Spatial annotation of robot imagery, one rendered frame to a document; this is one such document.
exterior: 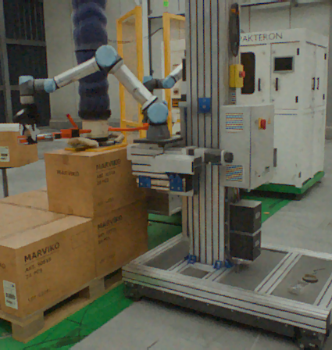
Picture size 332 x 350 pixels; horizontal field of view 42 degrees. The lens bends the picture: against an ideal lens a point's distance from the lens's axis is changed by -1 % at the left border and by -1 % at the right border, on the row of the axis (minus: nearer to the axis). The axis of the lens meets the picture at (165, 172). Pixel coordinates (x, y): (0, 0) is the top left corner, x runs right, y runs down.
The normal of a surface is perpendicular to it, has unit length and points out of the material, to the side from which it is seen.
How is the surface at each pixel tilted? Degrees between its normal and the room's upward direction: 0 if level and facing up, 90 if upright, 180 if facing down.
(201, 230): 90
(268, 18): 90
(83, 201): 90
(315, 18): 90
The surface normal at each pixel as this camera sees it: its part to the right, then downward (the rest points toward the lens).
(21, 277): 0.84, 0.08
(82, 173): -0.51, 0.18
